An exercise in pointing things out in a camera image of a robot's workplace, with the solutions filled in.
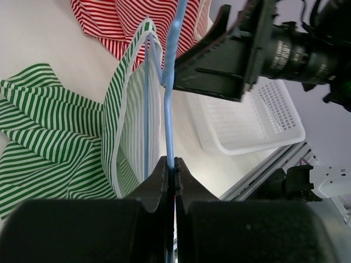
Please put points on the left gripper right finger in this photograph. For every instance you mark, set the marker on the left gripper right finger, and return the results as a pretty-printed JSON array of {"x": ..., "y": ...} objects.
[{"x": 275, "y": 224}]

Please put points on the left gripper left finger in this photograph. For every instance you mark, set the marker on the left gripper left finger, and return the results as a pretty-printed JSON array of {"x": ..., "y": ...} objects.
[{"x": 137, "y": 228}]

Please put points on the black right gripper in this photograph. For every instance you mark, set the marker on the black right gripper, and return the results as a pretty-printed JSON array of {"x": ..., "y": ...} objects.
[{"x": 226, "y": 62}]

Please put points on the blue wire hanger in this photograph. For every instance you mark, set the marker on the blue wire hanger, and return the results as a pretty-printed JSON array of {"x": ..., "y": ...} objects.
[{"x": 166, "y": 79}]

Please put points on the green striped tank top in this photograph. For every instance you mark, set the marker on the green striped tank top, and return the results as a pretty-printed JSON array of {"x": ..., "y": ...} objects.
[{"x": 63, "y": 145}]

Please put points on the red striped tank top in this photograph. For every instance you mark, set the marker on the red striped tank top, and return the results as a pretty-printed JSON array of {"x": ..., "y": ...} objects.
[{"x": 114, "y": 22}]

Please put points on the white plastic basket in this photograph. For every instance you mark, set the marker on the white plastic basket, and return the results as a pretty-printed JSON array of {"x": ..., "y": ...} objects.
[{"x": 265, "y": 118}]

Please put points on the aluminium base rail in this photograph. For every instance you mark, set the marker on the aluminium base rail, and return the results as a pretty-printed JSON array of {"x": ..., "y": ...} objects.
[{"x": 268, "y": 175}]

